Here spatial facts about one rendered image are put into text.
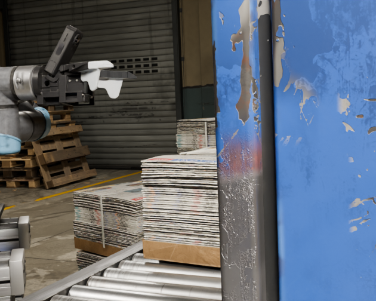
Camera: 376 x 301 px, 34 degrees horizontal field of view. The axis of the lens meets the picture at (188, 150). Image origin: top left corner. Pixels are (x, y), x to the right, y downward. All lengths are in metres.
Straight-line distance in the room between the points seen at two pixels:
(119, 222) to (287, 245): 1.92
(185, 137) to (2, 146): 1.42
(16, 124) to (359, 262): 1.19
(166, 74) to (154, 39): 0.59
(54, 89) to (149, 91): 8.61
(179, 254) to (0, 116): 0.49
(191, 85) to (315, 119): 9.42
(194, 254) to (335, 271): 1.08
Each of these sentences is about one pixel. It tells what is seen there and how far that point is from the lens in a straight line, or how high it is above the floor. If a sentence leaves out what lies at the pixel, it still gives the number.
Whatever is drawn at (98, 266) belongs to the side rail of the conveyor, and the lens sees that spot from 1.42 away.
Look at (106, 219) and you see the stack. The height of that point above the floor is 0.74.
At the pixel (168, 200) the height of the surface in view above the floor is 0.94.
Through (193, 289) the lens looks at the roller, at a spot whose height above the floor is 0.80.
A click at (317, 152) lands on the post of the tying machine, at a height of 1.15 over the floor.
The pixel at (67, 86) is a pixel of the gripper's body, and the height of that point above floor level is 1.20.
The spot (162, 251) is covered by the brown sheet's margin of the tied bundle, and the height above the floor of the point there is 0.83.
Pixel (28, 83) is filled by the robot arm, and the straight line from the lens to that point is 1.36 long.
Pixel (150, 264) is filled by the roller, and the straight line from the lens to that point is 1.42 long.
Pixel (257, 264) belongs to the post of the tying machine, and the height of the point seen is 1.10.
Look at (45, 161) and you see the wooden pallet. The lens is 8.41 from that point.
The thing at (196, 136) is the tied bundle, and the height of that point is 1.00.
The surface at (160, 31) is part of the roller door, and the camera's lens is 9.88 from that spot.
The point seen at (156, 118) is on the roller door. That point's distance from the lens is 9.92.
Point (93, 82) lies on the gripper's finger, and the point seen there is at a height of 1.21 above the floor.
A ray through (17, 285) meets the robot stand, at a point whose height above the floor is 0.71.
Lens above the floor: 1.17
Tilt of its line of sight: 5 degrees down
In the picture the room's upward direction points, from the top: 2 degrees counter-clockwise
